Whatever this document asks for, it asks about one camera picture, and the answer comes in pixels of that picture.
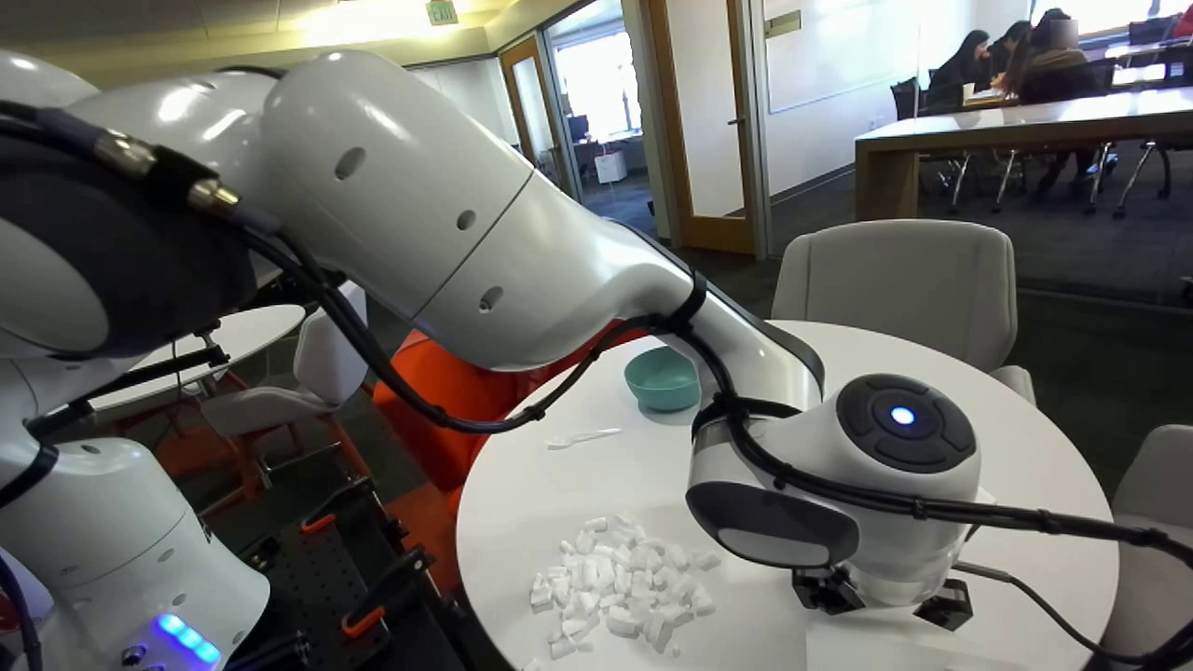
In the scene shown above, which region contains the thin white plastic strip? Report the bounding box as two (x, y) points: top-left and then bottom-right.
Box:
(542, 424), (630, 456)

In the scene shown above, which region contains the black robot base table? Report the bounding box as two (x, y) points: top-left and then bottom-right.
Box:
(201, 471), (480, 671)

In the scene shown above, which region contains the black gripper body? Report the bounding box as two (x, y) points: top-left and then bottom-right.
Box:
(790, 563), (981, 635)

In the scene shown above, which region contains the seated person dark top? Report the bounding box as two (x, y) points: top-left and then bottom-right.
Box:
(928, 28), (1000, 107)

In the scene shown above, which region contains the large orange armchair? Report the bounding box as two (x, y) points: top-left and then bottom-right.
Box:
(369, 319), (649, 593)

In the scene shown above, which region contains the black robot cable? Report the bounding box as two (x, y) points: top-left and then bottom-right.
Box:
(0, 97), (1193, 671)

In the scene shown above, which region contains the grey upholstered chair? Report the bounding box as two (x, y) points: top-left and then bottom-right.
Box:
(767, 217), (1045, 411)
(1099, 422), (1193, 671)

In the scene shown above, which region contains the seated person maroon top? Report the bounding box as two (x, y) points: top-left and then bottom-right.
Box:
(1015, 8), (1120, 107)

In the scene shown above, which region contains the white shell chair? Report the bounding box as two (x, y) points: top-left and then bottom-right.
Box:
(198, 275), (373, 439)

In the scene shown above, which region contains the round white table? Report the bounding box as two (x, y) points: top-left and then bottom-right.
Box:
(450, 319), (1122, 671)

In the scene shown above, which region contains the small white side table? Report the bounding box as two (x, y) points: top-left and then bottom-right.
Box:
(70, 299), (308, 422)

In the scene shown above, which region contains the long wooden meeting table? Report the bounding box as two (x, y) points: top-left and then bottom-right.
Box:
(855, 86), (1193, 224)

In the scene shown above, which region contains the teal bowl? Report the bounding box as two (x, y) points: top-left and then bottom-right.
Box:
(620, 345), (710, 419)

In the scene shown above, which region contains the seated person grey top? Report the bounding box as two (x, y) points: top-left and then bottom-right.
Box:
(981, 3), (1045, 94)

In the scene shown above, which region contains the pile of white pieces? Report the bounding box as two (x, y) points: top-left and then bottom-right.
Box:
(526, 512), (722, 664)

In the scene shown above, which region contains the black clamp orange handle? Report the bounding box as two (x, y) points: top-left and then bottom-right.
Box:
(295, 478), (378, 542)
(334, 551), (435, 644)

